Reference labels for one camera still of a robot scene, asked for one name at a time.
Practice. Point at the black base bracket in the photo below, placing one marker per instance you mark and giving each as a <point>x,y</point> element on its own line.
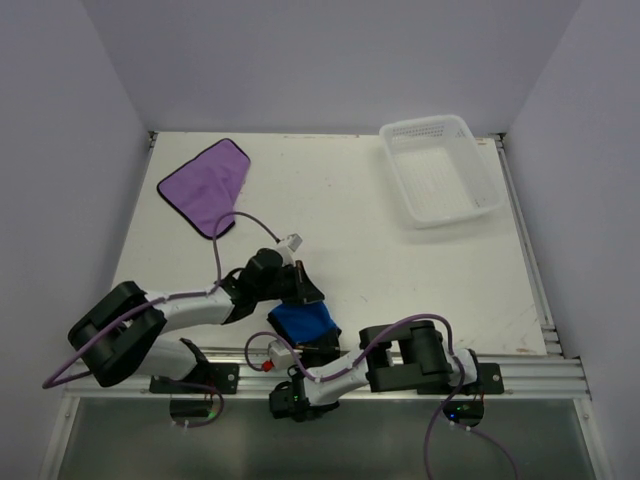
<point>223,377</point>
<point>488,382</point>

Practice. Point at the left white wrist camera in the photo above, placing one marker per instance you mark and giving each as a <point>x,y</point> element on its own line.
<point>288,245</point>

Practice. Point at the blue towel black trim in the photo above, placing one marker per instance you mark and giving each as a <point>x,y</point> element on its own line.
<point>303,324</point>

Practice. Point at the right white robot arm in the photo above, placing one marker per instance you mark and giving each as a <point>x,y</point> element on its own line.
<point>412,354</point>

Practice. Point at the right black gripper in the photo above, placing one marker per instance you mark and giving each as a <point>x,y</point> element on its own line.
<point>330,351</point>

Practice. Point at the purple towel black trim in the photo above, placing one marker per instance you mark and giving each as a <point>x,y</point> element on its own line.
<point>205,189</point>

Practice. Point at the white plastic basket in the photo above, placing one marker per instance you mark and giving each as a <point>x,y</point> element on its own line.
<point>440,172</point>

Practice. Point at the right black base bracket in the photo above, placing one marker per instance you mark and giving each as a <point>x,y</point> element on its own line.
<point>488,382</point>

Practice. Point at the left black base bracket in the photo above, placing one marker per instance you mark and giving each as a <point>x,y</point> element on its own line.
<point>223,377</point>

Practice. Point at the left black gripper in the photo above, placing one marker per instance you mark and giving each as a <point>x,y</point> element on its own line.
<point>304,290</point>

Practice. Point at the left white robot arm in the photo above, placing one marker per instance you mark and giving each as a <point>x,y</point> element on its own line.
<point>123,334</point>

